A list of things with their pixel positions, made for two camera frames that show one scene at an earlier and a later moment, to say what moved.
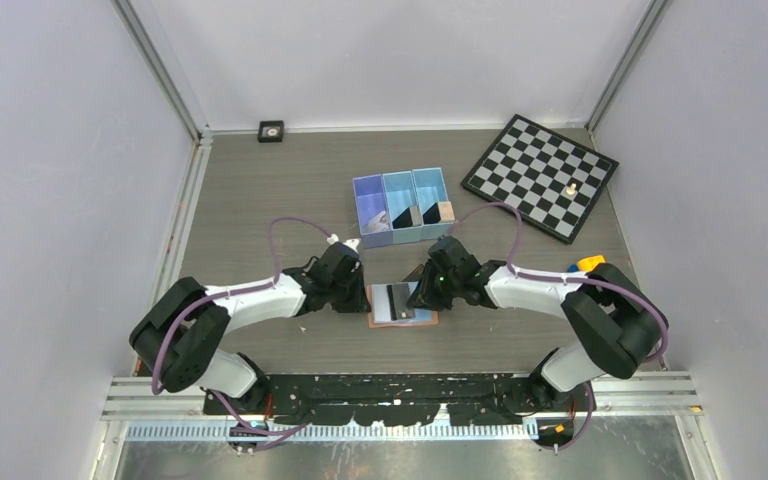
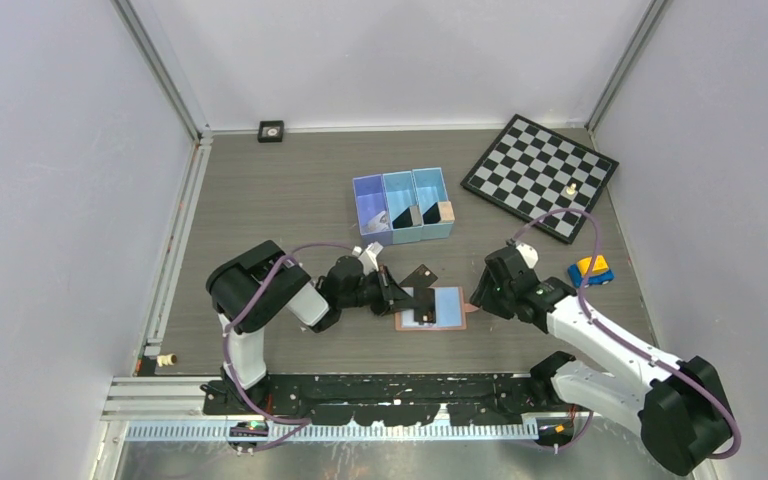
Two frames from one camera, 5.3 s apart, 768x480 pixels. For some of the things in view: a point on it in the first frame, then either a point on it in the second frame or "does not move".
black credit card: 415,275 does not move
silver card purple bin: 379,223 does not move
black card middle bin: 403,219 does not move
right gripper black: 424,297 → 482,296
